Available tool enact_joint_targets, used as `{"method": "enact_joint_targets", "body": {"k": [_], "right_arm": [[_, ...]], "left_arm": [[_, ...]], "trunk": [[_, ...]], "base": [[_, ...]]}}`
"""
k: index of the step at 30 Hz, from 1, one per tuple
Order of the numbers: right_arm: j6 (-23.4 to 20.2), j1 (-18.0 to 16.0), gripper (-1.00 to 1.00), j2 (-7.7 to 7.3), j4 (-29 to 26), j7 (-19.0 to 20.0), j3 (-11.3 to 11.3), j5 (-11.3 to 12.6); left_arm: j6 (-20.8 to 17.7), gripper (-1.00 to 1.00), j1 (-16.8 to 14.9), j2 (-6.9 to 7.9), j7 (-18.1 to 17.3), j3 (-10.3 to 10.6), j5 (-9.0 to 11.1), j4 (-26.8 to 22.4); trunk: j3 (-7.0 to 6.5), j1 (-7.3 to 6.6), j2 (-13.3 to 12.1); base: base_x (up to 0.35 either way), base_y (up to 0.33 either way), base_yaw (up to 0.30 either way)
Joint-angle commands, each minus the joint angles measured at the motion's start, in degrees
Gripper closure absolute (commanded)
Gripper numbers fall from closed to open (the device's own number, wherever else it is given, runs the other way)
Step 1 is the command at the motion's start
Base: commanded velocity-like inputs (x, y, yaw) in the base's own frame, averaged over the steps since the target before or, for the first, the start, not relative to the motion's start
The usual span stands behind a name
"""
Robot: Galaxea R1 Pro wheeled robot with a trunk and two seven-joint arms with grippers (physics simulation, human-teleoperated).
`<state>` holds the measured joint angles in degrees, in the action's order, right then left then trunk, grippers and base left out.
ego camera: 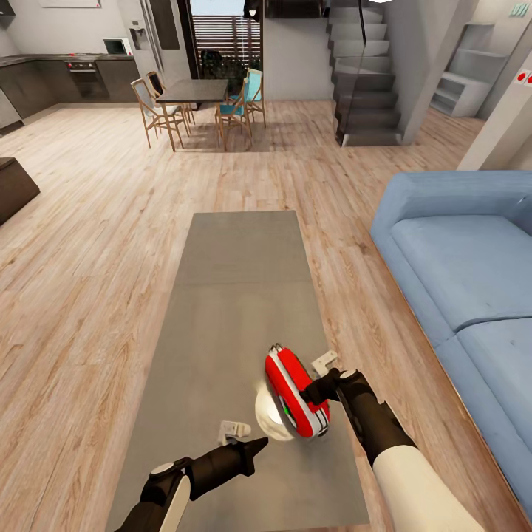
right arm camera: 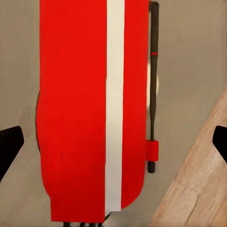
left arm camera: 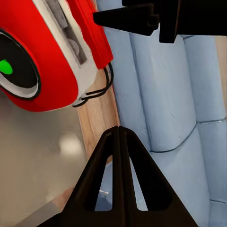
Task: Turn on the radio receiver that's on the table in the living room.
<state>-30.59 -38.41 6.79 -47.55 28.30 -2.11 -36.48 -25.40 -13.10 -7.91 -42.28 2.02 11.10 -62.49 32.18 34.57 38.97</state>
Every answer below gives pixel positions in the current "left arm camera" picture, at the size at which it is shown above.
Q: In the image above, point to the coffee table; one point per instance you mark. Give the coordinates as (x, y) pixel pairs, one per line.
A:
(42, 154)

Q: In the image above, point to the sofa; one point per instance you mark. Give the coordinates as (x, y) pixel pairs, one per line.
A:
(170, 95)

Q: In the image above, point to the radio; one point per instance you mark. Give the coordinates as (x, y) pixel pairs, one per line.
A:
(49, 52)

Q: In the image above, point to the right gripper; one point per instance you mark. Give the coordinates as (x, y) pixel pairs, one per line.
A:
(176, 17)

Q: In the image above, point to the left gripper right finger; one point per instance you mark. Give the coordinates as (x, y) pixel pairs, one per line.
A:
(165, 209)

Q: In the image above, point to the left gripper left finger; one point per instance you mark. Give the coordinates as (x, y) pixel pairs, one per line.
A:
(79, 210)

